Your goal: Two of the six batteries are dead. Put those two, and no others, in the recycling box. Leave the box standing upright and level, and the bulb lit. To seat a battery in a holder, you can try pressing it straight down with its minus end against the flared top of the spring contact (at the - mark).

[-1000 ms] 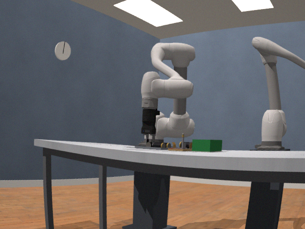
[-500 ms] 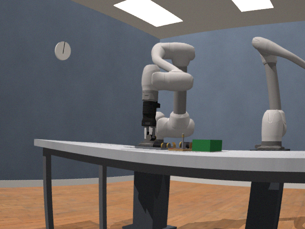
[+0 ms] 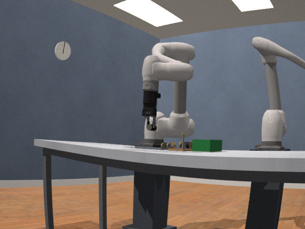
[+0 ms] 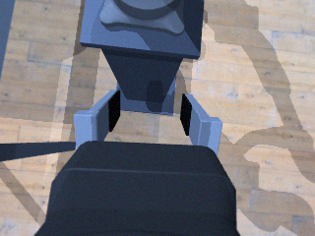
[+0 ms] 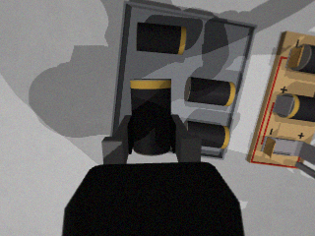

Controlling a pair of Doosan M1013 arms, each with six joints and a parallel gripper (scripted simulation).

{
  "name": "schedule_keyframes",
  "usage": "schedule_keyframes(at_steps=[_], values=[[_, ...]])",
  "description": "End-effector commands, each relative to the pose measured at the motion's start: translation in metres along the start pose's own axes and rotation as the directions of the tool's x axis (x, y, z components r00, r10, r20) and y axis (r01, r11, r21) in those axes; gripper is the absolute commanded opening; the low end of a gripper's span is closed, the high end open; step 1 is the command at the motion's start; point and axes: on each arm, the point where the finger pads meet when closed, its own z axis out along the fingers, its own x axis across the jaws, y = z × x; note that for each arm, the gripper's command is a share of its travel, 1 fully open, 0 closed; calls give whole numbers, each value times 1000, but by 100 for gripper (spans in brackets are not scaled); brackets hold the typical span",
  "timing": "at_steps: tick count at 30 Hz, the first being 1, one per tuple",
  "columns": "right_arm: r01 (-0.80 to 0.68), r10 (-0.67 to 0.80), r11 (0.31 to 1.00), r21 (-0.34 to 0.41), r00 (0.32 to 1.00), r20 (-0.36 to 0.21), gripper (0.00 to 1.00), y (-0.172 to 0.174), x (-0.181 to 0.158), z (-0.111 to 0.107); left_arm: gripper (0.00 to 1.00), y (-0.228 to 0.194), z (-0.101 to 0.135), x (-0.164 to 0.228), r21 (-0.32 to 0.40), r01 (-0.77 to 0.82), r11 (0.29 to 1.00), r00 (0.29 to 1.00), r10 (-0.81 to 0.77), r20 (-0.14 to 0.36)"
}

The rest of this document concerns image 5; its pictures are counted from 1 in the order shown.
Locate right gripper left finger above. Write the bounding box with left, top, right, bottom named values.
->
left=101, top=115, right=134, bottom=164

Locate black battery with gold end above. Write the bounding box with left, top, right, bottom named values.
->
left=184, top=120, right=230, bottom=148
left=136, top=23, right=187, bottom=55
left=184, top=77, right=236, bottom=106
left=290, top=44, right=315, bottom=74
left=130, top=79, right=171, bottom=156
left=277, top=93, right=315, bottom=122

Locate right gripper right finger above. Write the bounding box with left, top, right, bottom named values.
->
left=169, top=114, right=202, bottom=162

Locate grey shallow tray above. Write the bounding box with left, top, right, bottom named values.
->
left=110, top=1, right=258, bottom=137

